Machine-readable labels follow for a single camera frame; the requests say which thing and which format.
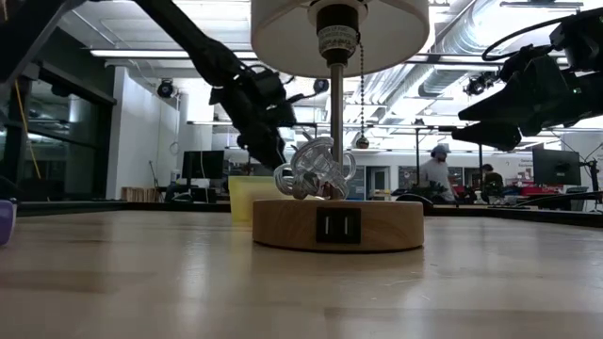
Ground wooden pallet crate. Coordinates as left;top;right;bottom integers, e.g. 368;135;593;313
120;186;164;203

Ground black computer monitor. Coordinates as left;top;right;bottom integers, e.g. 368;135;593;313
532;148;582;186
181;150;226;181

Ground yellow translucent plastic bin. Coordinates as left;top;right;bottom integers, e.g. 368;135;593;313
227;175;284;225

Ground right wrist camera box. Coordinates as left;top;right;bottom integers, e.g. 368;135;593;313
548;8;603;72

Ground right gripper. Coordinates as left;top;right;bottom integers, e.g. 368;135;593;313
450;58;603;152

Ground long fluorescent ceiling light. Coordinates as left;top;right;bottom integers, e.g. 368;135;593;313
89;49;258;60

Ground purple white charger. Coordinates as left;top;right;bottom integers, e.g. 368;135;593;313
0;198;18;248

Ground black camera cable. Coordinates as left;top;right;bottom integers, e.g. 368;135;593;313
480;13;571;62

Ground white shade wooden table lamp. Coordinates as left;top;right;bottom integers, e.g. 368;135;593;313
250;0;431;253

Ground black arched handle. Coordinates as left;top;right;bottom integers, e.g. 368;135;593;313
394;193;435;211

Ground silver ventilation duct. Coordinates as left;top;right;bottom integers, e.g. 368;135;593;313
418;0;500;98

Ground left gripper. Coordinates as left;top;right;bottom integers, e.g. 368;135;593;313
209;65;298;171

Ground person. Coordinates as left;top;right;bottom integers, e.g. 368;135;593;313
418;143;459;204
480;163;505;199

